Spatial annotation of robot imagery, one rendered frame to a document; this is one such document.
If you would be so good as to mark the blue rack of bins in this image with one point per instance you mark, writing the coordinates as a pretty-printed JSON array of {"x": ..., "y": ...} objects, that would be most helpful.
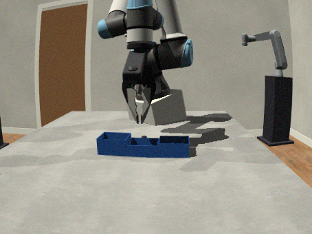
[{"x": 122, "y": 144}]

